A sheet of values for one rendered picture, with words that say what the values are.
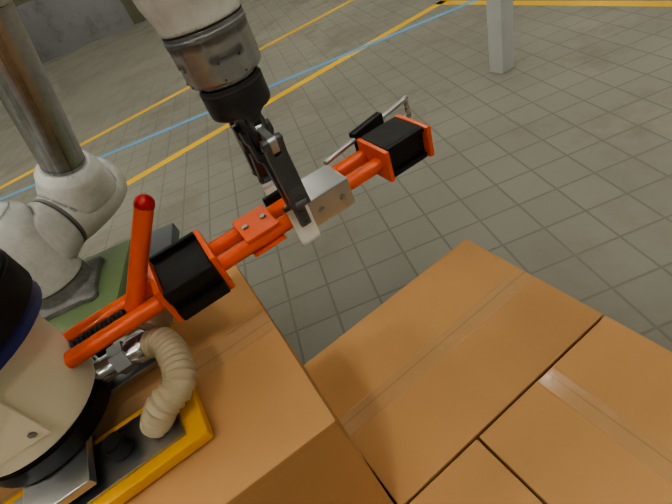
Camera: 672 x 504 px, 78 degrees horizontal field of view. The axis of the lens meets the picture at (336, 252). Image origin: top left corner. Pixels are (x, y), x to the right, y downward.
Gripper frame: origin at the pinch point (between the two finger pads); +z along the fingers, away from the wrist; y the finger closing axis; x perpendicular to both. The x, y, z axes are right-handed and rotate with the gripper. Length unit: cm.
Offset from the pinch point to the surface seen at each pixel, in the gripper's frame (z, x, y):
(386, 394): 53, 1, 3
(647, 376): 52, 42, 33
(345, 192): -0.6, 7.5, 3.5
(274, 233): -1.2, -4.2, 3.5
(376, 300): 107, 32, -65
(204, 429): 10.2, -24.7, 14.5
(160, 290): -3.4, -19.8, 4.0
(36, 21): 24, -89, -1399
